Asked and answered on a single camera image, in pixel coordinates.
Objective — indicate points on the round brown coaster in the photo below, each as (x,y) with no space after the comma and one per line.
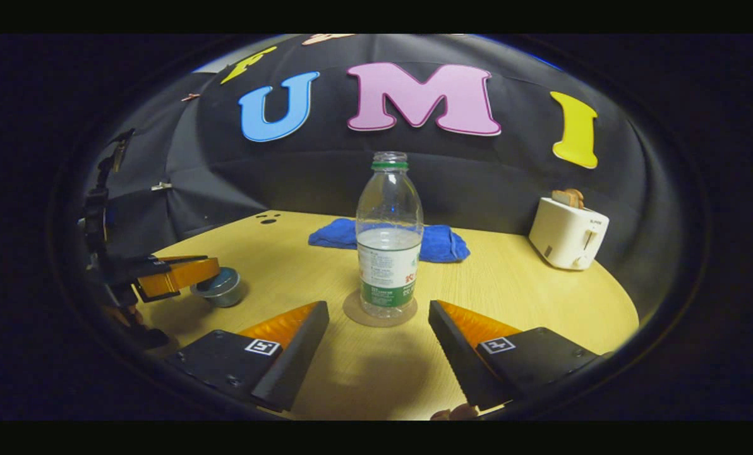
(351,311)

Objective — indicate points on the clear plastic water bottle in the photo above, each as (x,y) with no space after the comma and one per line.
(389,265)

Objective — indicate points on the silver metal clip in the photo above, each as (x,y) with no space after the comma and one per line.
(161,186)

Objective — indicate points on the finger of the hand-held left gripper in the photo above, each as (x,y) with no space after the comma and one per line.
(124,268)
(180,273)

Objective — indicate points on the toast slice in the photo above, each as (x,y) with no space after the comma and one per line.
(561,198)
(577,197)

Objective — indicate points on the white toaster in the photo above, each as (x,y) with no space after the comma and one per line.
(566,237)

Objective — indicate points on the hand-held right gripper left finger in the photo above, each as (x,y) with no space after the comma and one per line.
(297,354)

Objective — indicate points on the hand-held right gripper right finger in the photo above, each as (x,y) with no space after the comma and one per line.
(455,351)

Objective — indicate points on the blue towel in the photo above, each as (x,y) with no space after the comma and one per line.
(443,243)

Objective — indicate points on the blue teacup white inside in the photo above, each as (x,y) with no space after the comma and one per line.
(225,298)

